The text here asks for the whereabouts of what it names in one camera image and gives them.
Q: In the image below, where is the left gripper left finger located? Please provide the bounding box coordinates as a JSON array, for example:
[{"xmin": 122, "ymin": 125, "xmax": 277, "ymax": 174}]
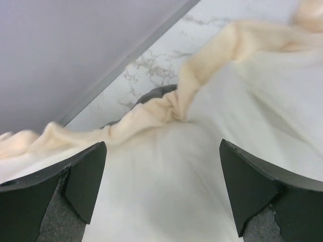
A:
[{"xmin": 1, "ymin": 142, "xmax": 106, "ymax": 242}]

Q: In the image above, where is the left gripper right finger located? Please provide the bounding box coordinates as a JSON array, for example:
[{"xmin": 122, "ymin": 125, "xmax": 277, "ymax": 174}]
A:
[{"xmin": 219, "ymin": 140, "xmax": 322, "ymax": 241}]

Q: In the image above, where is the white ruffled pillowcase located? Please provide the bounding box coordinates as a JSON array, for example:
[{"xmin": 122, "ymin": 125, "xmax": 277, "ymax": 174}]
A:
[{"xmin": 1, "ymin": 1, "xmax": 322, "ymax": 241}]

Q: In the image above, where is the white pillow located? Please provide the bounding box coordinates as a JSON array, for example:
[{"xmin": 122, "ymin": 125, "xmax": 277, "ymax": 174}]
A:
[{"xmin": 103, "ymin": 84, "xmax": 179, "ymax": 129}]

